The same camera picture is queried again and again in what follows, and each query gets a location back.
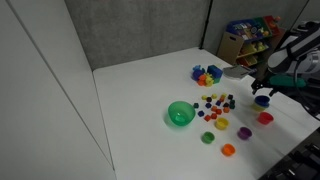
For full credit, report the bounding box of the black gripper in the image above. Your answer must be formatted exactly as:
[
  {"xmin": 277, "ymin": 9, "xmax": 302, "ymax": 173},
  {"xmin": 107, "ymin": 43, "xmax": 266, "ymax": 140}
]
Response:
[{"xmin": 250, "ymin": 77, "xmax": 282, "ymax": 98}]

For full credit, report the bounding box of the dark blue bowl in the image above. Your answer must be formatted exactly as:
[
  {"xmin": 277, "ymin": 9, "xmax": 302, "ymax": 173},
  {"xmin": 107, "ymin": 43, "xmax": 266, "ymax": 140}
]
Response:
[{"xmin": 253, "ymin": 94, "xmax": 271, "ymax": 105}]

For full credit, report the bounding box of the wide yellow bowl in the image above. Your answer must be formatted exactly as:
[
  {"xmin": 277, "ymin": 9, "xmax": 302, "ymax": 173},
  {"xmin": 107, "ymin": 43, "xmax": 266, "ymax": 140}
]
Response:
[{"xmin": 251, "ymin": 103, "xmax": 267, "ymax": 113}]

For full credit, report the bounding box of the red bowl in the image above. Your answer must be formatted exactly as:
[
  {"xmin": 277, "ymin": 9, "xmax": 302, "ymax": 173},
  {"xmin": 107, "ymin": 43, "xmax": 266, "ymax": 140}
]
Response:
[{"xmin": 256, "ymin": 111, "xmax": 275, "ymax": 126}]

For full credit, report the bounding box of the purple bowl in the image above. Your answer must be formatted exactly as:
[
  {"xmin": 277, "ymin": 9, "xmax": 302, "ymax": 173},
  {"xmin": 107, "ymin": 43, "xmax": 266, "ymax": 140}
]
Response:
[{"xmin": 236, "ymin": 126, "xmax": 253, "ymax": 141}]

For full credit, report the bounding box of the small yellow bowl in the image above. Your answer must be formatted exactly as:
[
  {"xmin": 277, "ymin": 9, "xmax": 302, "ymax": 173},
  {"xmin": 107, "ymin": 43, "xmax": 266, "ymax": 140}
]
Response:
[{"xmin": 214, "ymin": 116, "xmax": 231, "ymax": 131}]

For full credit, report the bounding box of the orange bowl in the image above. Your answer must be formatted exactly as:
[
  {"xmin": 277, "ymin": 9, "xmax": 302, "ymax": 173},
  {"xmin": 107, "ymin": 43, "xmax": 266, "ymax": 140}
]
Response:
[{"xmin": 221, "ymin": 143, "xmax": 237, "ymax": 158}]

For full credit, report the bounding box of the small green bowl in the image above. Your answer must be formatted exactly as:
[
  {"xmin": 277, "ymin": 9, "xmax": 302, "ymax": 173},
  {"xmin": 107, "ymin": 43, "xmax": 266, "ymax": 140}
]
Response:
[{"xmin": 201, "ymin": 130, "xmax": 216, "ymax": 145}]

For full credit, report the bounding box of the large green bowl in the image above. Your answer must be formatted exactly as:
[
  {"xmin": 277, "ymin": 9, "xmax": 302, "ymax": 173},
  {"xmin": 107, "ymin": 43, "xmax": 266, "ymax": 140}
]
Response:
[{"xmin": 167, "ymin": 100, "xmax": 197, "ymax": 128}]

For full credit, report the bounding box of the grey mounting plate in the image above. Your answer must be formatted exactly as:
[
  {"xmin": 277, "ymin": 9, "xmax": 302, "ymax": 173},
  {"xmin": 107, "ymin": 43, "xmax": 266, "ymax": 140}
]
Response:
[{"xmin": 222, "ymin": 64, "xmax": 255, "ymax": 81}]

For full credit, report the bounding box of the yellow storage bin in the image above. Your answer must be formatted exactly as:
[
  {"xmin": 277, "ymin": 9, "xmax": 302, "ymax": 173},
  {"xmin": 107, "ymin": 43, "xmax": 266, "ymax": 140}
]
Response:
[{"xmin": 239, "ymin": 41, "xmax": 270, "ymax": 56}]

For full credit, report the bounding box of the blue toy block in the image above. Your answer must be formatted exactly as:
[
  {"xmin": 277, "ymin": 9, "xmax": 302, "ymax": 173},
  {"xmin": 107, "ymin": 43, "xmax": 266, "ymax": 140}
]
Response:
[{"xmin": 206, "ymin": 64, "xmax": 224, "ymax": 80}]

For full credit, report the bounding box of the wooden toy shelf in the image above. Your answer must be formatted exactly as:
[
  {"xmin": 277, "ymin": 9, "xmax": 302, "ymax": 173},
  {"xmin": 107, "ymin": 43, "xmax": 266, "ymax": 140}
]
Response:
[{"xmin": 216, "ymin": 14, "xmax": 288, "ymax": 70}]

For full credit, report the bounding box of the yellow toy figure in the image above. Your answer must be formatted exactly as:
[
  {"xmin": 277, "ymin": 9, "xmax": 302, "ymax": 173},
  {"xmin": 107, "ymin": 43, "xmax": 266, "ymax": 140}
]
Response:
[{"xmin": 203, "ymin": 73, "xmax": 215, "ymax": 88}]

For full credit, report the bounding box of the orange toy piece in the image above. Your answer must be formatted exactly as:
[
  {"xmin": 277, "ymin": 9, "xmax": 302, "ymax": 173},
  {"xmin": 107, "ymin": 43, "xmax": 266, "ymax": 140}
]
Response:
[{"xmin": 196, "ymin": 74, "xmax": 208, "ymax": 87}]

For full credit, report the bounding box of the blue storage bin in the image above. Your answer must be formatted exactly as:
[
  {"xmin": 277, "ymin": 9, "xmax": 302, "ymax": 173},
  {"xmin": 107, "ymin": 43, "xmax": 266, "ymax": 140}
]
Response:
[{"xmin": 226, "ymin": 19, "xmax": 260, "ymax": 42}]

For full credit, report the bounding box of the green storage bin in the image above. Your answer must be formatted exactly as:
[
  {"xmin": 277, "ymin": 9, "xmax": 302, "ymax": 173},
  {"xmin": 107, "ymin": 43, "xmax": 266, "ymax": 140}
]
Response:
[{"xmin": 252, "ymin": 17, "xmax": 273, "ymax": 36}]

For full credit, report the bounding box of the red storage bin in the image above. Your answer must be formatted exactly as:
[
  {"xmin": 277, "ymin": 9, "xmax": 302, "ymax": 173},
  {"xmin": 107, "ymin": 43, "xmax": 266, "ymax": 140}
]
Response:
[{"xmin": 262, "ymin": 15, "xmax": 285, "ymax": 33}]

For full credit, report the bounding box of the purple toy piece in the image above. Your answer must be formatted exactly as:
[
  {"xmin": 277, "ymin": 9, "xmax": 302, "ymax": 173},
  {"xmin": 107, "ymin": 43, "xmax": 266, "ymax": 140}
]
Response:
[{"xmin": 192, "ymin": 69, "xmax": 205, "ymax": 81}]

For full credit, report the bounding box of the black vertical pole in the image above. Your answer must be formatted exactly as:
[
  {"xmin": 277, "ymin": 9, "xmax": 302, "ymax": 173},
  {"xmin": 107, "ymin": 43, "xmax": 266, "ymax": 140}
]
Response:
[{"xmin": 198, "ymin": 0, "xmax": 215, "ymax": 51}]

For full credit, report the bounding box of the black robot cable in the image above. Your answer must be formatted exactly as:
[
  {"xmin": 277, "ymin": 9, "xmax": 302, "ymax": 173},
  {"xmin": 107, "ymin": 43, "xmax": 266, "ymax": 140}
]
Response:
[{"xmin": 292, "ymin": 49, "xmax": 320, "ymax": 120}]

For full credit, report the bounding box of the black equipment frame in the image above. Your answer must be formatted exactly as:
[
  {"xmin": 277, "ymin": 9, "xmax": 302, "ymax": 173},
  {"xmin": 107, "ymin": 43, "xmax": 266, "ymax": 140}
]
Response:
[{"xmin": 258, "ymin": 131, "xmax": 320, "ymax": 180}]

